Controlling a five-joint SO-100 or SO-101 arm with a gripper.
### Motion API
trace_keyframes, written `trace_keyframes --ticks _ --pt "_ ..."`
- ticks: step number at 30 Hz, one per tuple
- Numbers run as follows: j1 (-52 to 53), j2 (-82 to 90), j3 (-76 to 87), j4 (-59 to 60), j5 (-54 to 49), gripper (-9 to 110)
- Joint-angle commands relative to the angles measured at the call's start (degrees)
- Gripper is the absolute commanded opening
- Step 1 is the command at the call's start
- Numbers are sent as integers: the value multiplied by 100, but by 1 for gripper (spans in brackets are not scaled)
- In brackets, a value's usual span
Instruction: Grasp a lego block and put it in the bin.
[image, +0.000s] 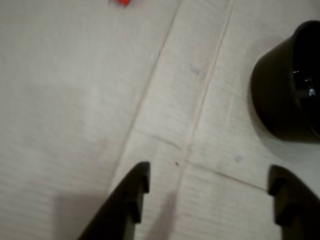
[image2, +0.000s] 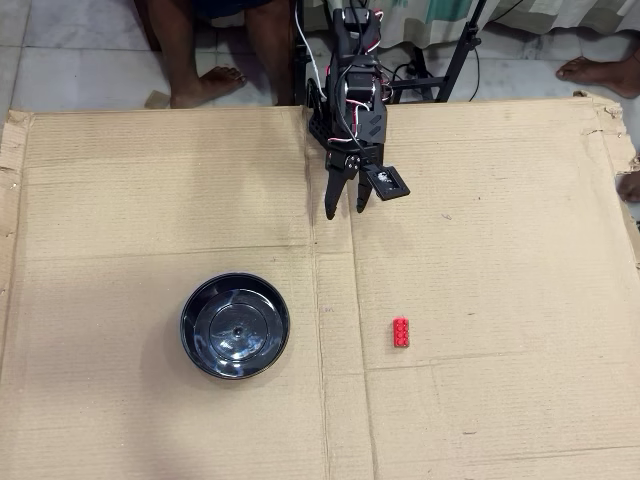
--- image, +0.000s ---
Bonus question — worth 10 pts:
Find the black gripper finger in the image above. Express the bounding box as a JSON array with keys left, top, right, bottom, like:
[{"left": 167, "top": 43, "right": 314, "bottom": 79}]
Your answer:
[
  {"left": 76, "top": 161, "right": 151, "bottom": 240},
  {"left": 267, "top": 164, "right": 320, "bottom": 240}
]

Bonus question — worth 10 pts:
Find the red lego block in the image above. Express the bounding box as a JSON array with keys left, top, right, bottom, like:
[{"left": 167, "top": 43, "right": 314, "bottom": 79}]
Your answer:
[{"left": 108, "top": 0, "right": 132, "bottom": 9}]

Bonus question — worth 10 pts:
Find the beige cardboard sheet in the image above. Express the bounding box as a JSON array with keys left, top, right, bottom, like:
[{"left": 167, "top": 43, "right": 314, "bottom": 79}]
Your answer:
[{"left": 0, "top": 0, "right": 320, "bottom": 240}]

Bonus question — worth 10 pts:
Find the black round plastic bowl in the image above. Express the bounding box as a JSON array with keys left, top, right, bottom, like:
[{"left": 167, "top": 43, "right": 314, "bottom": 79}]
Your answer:
[{"left": 249, "top": 19, "right": 320, "bottom": 145}]

